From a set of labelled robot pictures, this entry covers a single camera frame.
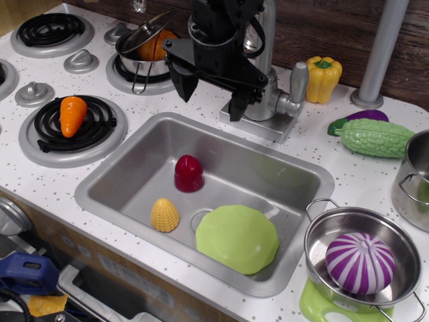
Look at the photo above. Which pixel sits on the orange toy carrot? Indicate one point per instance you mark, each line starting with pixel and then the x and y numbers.
pixel 72 113

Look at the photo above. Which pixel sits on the orange toy pumpkin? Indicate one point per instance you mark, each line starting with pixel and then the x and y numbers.
pixel 152 50

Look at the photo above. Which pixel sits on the blue clamp tool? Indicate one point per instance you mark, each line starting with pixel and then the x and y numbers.
pixel 28 274

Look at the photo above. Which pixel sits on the rear left coil burner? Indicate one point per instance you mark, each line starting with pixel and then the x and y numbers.
pixel 51 35

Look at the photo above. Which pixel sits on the steel pan front right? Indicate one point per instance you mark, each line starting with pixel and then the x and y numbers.
pixel 328 225

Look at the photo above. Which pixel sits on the purple white toy onion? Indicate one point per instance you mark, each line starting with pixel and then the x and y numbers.
pixel 360 263

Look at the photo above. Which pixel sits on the silver toy faucet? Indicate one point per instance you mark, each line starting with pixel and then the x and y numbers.
pixel 276 114

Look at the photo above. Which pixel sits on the steel pot lid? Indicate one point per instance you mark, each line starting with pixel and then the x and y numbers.
pixel 145 32

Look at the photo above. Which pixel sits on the silver stove knob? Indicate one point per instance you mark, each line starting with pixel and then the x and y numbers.
pixel 112 36
pixel 81 62
pixel 34 95

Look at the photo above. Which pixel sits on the silver stove knob front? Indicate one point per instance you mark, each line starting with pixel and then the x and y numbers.
pixel 34 95

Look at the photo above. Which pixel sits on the light green cutting board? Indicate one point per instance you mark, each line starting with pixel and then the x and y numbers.
pixel 315 307

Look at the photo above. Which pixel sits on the yellow tape piece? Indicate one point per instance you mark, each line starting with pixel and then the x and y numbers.
pixel 42 305

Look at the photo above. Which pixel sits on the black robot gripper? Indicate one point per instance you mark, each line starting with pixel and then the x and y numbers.
pixel 214 53

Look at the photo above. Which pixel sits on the light green plastic plate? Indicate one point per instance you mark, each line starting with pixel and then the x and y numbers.
pixel 239 237

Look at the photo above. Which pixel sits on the small steel pot with handle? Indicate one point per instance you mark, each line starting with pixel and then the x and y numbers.
pixel 133 63

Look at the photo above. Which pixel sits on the rear right coil burner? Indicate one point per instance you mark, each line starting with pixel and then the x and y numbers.
pixel 129 83

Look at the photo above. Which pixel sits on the silver stove knob rear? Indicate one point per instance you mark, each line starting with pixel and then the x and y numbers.
pixel 112 36

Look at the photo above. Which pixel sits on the silver stove knob middle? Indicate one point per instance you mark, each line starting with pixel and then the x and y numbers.
pixel 81 62

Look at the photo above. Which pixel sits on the green toy bitter gourd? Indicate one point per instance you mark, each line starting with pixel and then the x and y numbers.
pixel 375 138

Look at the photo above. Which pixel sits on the tall steel pot right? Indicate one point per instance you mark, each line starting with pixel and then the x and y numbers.
pixel 409 192

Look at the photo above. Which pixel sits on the yellow toy corn piece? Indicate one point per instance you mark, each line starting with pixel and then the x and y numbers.
pixel 164 216

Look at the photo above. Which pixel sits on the purple toy eggplant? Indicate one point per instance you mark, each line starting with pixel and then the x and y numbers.
pixel 365 114

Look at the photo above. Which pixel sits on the silver vertical pole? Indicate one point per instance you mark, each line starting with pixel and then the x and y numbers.
pixel 368 95

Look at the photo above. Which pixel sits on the dark red toy vegetable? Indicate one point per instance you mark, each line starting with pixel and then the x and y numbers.
pixel 189 175

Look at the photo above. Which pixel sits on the stainless steel sink basin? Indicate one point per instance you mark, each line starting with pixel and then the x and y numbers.
pixel 124 188

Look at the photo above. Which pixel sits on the yellow toy bell pepper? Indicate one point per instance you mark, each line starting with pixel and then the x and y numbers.
pixel 324 76

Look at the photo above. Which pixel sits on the front black coil burner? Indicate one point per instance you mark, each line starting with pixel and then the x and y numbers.
pixel 103 129

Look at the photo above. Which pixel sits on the far left burner edge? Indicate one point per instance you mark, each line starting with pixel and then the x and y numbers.
pixel 10 76

